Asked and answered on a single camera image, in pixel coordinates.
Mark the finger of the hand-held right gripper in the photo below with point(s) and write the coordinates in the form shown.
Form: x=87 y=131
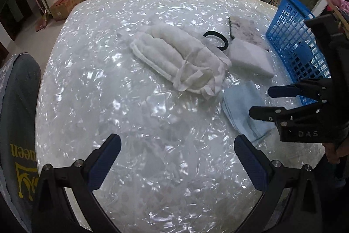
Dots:
x=282 y=91
x=264 y=113

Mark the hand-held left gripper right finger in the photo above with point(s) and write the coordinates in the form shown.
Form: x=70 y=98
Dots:
x=249 y=160

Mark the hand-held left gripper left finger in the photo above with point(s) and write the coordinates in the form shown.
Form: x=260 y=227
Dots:
x=106 y=159

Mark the light blue towel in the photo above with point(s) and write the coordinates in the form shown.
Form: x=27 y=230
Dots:
x=240 y=102

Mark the blue plastic basket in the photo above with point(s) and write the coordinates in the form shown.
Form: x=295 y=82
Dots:
x=289 y=31

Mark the grey patterned cloth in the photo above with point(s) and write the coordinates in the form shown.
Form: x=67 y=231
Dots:
x=245 y=28

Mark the black hair band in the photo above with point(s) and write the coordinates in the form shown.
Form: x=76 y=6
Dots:
x=214 y=32

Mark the white quilted cloth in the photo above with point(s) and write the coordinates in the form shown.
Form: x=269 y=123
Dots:
x=169 y=58

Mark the person's right hand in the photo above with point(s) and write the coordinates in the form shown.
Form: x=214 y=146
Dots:
x=336 y=153

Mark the wooden table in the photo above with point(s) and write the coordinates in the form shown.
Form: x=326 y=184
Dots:
x=338 y=16

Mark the grey printed shirt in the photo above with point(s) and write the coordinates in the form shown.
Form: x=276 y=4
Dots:
x=16 y=113

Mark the pink garment pile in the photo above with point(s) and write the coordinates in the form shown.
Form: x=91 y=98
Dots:
x=339 y=1

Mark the cardboard box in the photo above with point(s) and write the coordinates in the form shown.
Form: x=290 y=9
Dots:
x=65 y=5

